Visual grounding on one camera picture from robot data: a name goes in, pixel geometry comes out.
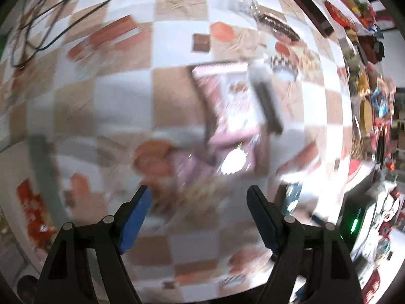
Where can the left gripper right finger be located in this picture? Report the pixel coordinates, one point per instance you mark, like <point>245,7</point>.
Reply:
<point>267,217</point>

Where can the dark bar in clear wrapper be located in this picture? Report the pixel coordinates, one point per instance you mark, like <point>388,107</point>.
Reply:
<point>261,79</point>

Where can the mauve wafer snack packet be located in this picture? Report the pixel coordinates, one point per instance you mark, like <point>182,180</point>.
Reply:
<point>215,161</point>

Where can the red square snack packet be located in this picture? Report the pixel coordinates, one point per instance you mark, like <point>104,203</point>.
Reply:
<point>40,228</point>

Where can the grey storage tray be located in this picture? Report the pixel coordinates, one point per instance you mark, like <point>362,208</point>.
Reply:
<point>30,158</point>

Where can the pink cranberry cookie packet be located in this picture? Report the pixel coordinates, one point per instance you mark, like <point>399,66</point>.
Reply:
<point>234,118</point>

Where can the blue wafer snack packet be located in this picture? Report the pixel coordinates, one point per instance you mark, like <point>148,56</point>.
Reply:
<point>290,194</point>

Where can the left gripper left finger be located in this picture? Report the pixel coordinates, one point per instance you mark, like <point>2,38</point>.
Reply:
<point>130,217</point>

